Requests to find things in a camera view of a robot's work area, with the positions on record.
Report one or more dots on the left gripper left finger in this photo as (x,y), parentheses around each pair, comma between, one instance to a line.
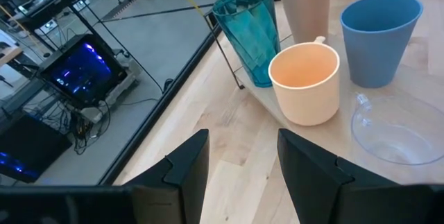
(184,182)

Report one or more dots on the blue plastic cup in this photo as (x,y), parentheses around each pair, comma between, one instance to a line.
(378,50)

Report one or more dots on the teal faceted plastic tumbler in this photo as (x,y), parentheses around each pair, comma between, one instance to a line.
(249,33)

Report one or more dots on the grey computer stand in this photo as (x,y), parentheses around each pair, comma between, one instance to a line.
(128,82)

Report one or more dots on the black computer case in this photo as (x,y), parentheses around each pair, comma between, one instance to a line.
(31,147)
(83,73)

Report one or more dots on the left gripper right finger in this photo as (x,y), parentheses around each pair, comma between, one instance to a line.
(312,182)

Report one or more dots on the clear footed glass cup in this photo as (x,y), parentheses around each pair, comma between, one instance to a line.
(399,137)

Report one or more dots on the black equipment rack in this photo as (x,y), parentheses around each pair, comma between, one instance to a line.
(45,5)

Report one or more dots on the light orange mug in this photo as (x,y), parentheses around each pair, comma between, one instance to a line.
(305,99)

